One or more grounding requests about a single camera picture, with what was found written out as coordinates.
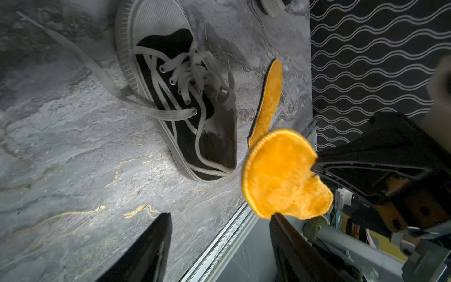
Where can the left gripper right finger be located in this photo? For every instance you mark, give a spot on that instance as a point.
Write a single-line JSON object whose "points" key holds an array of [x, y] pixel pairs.
{"points": [[296, 260]]}

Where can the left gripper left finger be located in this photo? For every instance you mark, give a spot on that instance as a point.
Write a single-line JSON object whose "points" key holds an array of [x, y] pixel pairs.
{"points": [[146, 259]]}

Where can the yellow insole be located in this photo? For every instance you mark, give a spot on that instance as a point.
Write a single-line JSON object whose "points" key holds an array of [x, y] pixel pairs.
{"points": [[277, 178], [272, 90]]}

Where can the black white sneaker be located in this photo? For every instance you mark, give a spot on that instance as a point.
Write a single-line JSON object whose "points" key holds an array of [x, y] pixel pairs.
{"points": [[175, 83], [274, 7]]}

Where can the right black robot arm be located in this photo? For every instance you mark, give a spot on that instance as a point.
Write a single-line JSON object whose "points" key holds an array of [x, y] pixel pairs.
{"points": [[403, 170]]}

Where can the aluminium front rail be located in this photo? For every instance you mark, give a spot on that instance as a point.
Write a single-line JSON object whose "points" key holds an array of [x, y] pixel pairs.
{"points": [[211, 263]]}

